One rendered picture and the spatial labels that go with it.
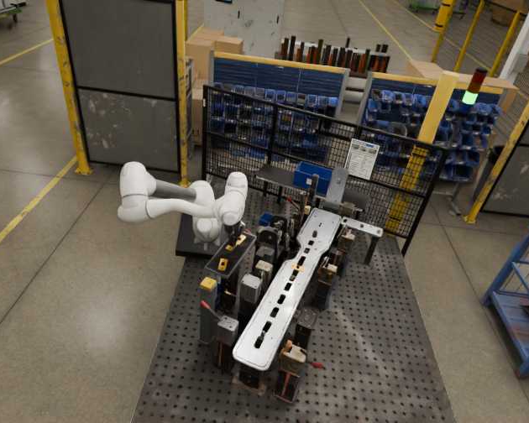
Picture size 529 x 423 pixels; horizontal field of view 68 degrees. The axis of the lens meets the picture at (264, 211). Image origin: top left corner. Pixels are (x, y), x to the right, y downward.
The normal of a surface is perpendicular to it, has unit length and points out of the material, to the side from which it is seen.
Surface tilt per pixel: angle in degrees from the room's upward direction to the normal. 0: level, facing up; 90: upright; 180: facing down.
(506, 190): 90
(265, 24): 90
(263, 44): 90
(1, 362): 0
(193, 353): 0
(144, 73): 92
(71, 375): 0
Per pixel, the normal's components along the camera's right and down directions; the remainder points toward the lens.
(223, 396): 0.11, -0.80
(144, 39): -0.07, 0.58
